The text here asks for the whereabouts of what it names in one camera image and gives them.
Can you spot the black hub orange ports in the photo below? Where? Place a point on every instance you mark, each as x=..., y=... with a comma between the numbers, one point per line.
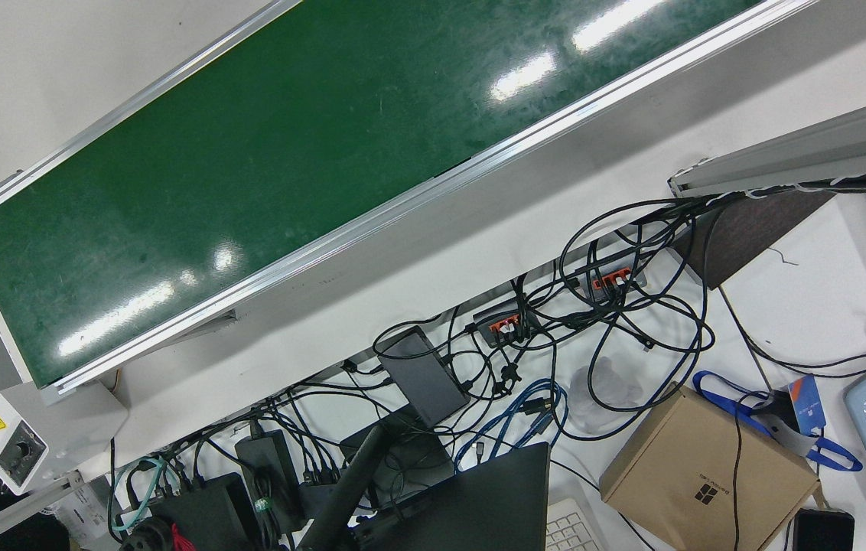
x=502, y=317

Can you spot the dark grey docking box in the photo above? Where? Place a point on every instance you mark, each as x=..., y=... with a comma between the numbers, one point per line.
x=425, y=375

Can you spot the grey power strip orange switches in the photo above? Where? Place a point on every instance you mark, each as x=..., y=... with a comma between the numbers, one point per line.
x=616, y=277

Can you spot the clear plastic bag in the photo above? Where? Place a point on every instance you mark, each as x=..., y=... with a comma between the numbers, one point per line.
x=609, y=390

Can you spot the black stand tube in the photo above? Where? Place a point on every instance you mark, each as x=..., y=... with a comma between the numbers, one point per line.
x=349, y=482

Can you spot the black laptop lid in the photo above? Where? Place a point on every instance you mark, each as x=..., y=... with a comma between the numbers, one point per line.
x=471, y=505

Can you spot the black power adapter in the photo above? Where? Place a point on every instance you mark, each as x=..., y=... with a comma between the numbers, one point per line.
x=268, y=474

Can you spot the white keyboard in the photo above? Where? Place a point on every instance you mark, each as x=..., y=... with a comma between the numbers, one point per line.
x=572, y=528

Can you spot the brown board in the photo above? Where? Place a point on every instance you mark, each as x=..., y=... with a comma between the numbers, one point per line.
x=747, y=237

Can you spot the brown cardboard box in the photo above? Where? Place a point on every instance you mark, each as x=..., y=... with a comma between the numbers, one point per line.
x=708, y=467

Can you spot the black roller device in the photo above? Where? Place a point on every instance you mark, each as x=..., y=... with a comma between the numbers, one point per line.
x=154, y=536

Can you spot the blue orange card box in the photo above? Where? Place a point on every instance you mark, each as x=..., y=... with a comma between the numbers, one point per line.
x=808, y=402

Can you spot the white conveyor control box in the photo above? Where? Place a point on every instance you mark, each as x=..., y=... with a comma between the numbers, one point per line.
x=43, y=428

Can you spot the black phone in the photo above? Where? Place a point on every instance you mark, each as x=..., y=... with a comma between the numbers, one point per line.
x=823, y=532

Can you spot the green conveyor belt aluminium frame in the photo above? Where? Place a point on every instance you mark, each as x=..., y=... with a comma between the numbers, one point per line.
x=265, y=176

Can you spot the aluminium frame post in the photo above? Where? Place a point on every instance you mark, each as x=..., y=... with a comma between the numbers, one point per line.
x=808, y=153

